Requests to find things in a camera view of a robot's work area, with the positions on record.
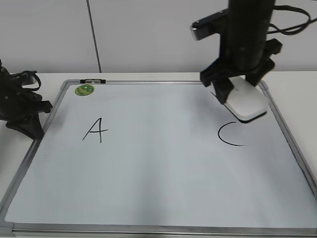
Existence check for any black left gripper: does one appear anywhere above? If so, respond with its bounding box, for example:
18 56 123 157
0 66 53 140

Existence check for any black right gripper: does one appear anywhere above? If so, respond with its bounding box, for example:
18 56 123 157
199 14 283 104

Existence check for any white whiteboard eraser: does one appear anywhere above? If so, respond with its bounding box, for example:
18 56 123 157
224 76 268 123

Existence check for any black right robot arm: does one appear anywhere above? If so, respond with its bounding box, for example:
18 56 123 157
191 0 282 104

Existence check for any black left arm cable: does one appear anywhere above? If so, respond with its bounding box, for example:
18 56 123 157
7 70 42 93

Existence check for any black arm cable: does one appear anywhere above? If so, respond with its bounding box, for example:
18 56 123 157
7 70 42 93
267 4 311 35

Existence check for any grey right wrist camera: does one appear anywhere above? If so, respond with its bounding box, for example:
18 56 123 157
190 9 228 41

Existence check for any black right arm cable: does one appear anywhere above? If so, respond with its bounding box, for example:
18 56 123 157
267 4 311 35

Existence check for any white board with aluminium frame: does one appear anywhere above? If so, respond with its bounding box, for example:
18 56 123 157
0 80 317 238

